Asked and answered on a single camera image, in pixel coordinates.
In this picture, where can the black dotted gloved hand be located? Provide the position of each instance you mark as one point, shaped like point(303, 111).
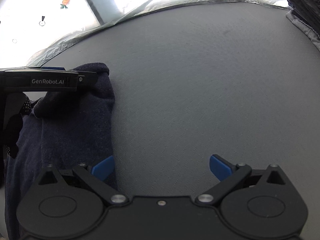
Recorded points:
point(14, 106)

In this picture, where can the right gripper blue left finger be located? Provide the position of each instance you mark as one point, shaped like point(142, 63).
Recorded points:
point(93, 176)

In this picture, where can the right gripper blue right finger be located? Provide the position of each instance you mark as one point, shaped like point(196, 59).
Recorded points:
point(230, 176)

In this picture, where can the navy blue knit sweater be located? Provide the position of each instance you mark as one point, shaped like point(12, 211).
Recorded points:
point(63, 130)

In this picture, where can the black folded garment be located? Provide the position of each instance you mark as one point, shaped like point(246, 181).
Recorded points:
point(308, 11)

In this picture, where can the white printed curtain sheet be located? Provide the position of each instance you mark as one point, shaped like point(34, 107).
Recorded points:
point(35, 30)

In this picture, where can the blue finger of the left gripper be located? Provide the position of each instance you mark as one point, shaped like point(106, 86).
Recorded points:
point(52, 68)

